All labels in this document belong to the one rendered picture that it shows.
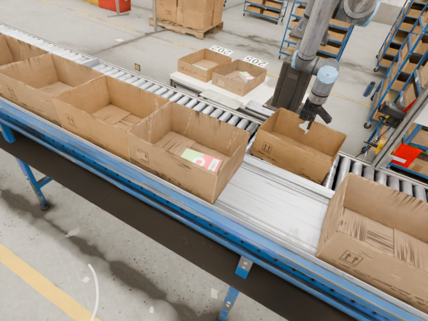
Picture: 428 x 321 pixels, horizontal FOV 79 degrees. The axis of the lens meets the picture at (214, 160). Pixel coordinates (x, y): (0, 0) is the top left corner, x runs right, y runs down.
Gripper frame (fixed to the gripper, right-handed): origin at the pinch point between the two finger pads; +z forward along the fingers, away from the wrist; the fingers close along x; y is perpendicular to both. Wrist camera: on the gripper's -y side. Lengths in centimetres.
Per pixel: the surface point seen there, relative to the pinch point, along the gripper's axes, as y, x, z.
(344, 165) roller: -25.9, 4.9, 9.1
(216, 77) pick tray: 76, -31, 6
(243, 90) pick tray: 52, -28, 7
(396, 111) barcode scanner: -35.1, -11.0, -21.8
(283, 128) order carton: 13.2, -0.5, 5.0
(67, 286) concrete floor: 86, 122, 73
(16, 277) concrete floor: 115, 133, 72
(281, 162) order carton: 5.4, 29.1, 2.5
